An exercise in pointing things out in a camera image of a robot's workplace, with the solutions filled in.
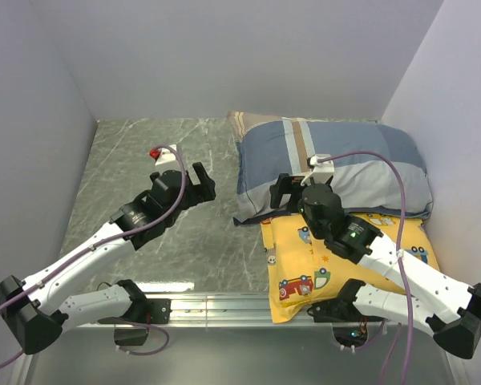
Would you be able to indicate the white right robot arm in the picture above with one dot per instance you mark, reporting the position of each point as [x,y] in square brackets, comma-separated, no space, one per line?
[442,307]

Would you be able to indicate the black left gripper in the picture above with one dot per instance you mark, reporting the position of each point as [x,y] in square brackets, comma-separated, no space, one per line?
[200,192]

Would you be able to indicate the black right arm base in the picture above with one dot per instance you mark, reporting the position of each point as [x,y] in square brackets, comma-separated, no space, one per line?
[351,331]

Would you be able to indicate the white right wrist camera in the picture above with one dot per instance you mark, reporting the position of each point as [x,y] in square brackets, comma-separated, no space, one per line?
[321,170]

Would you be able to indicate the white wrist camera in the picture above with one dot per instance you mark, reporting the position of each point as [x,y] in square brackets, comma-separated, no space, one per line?
[164,159]
[321,170]

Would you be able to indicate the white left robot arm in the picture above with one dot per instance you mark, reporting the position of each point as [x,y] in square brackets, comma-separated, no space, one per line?
[41,307]

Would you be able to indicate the blue striped pillowcase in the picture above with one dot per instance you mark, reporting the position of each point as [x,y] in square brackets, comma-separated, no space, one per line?
[373,168]

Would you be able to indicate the yellow cartoon car pillow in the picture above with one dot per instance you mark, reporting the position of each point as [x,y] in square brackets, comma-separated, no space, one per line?
[303,271]

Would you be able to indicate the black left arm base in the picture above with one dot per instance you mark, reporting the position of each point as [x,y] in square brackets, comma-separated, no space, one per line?
[140,331]

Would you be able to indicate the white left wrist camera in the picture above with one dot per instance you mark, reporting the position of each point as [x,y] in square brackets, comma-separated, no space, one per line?
[164,159]

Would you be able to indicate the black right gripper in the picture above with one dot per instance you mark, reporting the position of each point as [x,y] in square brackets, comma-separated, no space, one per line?
[286,184]

